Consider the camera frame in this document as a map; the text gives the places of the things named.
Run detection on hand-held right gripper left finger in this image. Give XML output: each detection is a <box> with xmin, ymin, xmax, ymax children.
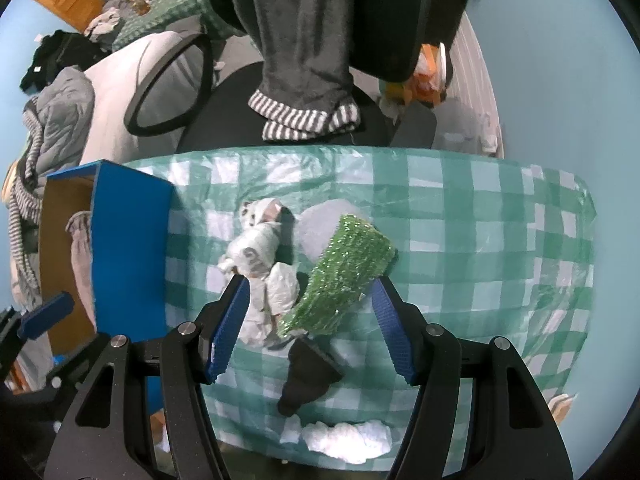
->
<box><xmin>44</xmin><ymin>275</ymin><xmax>251</xmax><ymax>480</ymax></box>

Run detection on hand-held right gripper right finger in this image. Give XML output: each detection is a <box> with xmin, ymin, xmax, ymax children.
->
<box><xmin>370</xmin><ymin>276</ymin><xmax>575</xmax><ymax>480</ymax></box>

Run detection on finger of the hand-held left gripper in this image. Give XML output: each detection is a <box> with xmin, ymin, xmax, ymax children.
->
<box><xmin>46</xmin><ymin>335</ymin><xmax>111</xmax><ymax>402</ymax></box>
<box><xmin>0</xmin><ymin>291</ymin><xmax>76</xmax><ymax>376</ymax></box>

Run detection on green glittery fuzzy cloth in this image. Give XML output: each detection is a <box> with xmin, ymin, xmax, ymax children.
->
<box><xmin>279</xmin><ymin>214</ymin><xmax>398</xmax><ymax>337</ymax></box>

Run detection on black sock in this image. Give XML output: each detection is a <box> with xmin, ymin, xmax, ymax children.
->
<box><xmin>277</xmin><ymin>337</ymin><xmax>346</xmax><ymax>417</ymax></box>

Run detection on blue cardboard box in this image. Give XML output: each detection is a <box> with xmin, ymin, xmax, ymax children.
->
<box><xmin>39</xmin><ymin>160</ymin><xmax>173</xmax><ymax>416</ymax></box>

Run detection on grey sock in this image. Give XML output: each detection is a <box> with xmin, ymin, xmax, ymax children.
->
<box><xmin>292</xmin><ymin>199</ymin><xmax>371</xmax><ymax>281</ymax></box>

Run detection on beige sock in box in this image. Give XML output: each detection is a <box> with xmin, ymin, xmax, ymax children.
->
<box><xmin>66</xmin><ymin>210</ymin><xmax>98</xmax><ymax>331</ymax></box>

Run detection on white patterned sock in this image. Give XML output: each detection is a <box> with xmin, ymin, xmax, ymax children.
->
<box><xmin>217</xmin><ymin>199</ymin><xmax>293</xmax><ymax>281</ymax></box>

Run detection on green checked plastic tablecloth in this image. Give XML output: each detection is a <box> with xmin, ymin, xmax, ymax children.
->
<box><xmin>122</xmin><ymin>145</ymin><xmax>598</xmax><ymax>466</ymax></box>

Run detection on grey striped scarf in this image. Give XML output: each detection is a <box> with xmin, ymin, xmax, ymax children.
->
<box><xmin>7</xmin><ymin>105</ymin><xmax>48</xmax><ymax>281</ymax></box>

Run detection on white fluffy cloth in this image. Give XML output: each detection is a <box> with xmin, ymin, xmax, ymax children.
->
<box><xmin>300</xmin><ymin>420</ymin><xmax>393</xmax><ymax>463</ymax></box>

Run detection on yellow green plush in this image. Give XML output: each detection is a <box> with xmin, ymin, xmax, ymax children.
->
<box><xmin>1</xmin><ymin>157</ymin><xmax>23</xmax><ymax>201</ymax></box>

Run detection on cream fabric item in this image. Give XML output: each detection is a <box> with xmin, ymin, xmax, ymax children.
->
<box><xmin>547</xmin><ymin>392</ymin><xmax>576</xmax><ymax>423</ymax></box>

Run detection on grey quilted jacket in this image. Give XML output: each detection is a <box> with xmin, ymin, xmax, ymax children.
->
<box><xmin>10</xmin><ymin>67</ymin><xmax>96</xmax><ymax>306</ymax></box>

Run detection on grey plastic bag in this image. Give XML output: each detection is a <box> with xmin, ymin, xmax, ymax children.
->
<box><xmin>432</xmin><ymin>100</ymin><xmax>501</xmax><ymax>153</ymax></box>

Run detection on black office chair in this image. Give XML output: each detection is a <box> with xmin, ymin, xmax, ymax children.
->
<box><xmin>125</xmin><ymin>0</ymin><xmax>441</xmax><ymax>153</ymax></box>

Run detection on pale grey bedding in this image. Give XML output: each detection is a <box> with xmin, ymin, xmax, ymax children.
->
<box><xmin>80</xmin><ymin>30</ymin><xmax>216</xmax><ymax>166</ymax></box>

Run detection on orange and white plastic bag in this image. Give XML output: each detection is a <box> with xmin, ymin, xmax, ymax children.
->
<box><xmin>380</xmin><ymin>42</ymin><xmax>453</xmax><ymax>111</ymax></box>

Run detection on black garment pile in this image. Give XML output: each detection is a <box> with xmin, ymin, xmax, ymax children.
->
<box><xmin>20</xmin><ymin>30</ymin><xmax>108</xmax><ymax>93</ymax></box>

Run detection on white ribbed radiator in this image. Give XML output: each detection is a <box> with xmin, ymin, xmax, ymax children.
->
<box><xmin>450</xmin><ymin>10</ymin><xmax>503</xmax><ymax>156</ymax></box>

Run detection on grey pants with striped cuffs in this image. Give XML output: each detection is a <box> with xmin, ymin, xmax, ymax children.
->
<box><xmin>215</xmin><ymin>0</ymin><xmax>361</xmax><ymax>142</ymax></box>

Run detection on grey clothes heap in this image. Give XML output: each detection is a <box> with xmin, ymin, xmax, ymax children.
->
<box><xmin>82</xmin><ymin>0</ymin><xmax>123</xmax><ymax>38</ymax></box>

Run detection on green checked fabric cover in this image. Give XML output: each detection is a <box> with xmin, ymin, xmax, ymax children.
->
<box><xmin>112</xmin><ymin>0</ymin><xmax>231</xmax><ymax>53</ymax></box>

